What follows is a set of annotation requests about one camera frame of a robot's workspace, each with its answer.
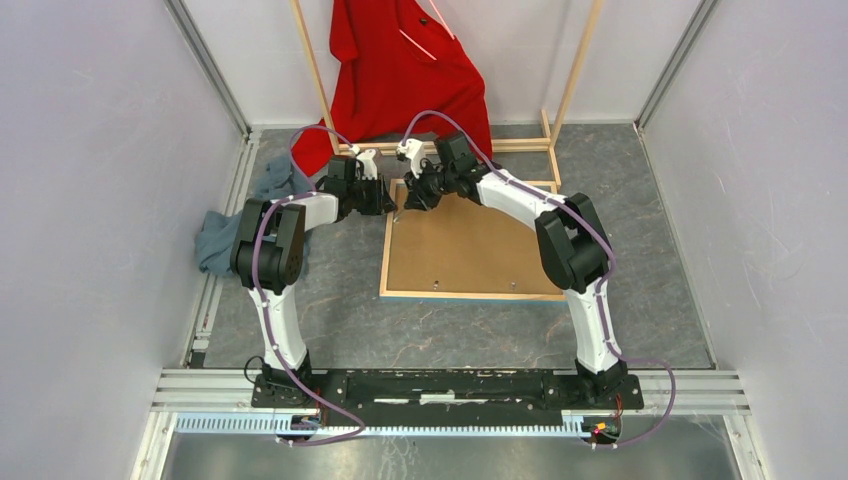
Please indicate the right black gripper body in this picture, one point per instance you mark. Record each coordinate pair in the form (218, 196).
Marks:
(432, 184)

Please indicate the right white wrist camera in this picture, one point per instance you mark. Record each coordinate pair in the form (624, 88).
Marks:
(412, 151)

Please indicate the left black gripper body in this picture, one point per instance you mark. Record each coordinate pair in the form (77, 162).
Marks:
(366, 195)

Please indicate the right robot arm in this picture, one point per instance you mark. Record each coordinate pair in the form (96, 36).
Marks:
(573, 247)

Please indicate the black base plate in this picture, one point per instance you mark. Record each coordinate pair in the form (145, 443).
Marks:
(448, 397)

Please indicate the pink clothes hanger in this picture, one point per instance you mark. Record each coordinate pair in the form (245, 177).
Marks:
(425, 29)

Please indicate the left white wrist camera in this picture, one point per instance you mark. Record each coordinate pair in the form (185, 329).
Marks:
(366, 167)

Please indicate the white cable duct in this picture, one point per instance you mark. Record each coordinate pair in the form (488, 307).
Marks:
(291, 425)

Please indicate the red shirt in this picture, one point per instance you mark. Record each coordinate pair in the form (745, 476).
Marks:
(384, 87)

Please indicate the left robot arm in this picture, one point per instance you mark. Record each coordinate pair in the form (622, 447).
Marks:
(269, 252)

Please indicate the grey-blue cloth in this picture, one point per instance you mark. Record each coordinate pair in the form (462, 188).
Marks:
(214, 242)

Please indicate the blue picture frame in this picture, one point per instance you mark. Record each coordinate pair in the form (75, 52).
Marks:
(461, 251)

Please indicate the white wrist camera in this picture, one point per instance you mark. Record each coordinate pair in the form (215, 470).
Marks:
(412, 151)
(366, 167)

